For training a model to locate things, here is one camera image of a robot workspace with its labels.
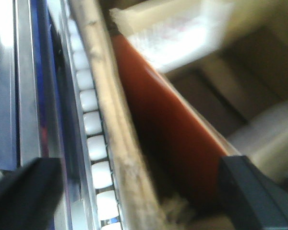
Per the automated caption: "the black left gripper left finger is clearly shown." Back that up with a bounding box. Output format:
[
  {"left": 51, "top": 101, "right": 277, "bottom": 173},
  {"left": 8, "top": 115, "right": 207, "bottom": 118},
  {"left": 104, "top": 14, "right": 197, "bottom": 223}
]
[{"left": 0, "top": 158, "right": 63, "bottom": 230}]

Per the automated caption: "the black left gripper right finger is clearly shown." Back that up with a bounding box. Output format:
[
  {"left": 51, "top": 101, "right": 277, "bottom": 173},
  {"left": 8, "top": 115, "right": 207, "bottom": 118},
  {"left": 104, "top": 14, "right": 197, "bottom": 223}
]
[{"left": 218, "top": 156, "right": 288, "bottom": 230}]

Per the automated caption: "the red printed cardboard box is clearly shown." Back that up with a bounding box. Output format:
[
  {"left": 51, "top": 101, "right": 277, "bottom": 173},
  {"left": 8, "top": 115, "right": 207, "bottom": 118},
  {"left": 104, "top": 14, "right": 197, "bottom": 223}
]
[{"left": 69, "top": 0, "right": 288, "bottom": 230}]

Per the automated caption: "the white roller shelf track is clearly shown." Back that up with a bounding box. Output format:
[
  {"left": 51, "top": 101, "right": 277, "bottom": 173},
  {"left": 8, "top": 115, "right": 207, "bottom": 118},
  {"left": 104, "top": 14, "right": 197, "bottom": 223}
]
[{"left": 61, "top": 0, "right": 123, "bottom": 230}]

